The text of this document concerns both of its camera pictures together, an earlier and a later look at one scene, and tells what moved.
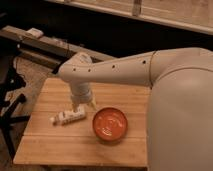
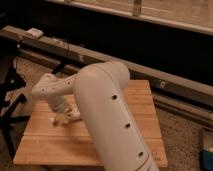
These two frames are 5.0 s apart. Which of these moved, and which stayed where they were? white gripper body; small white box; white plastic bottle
Moved: white gripper body
Stayed: small white box; white plastic bottle
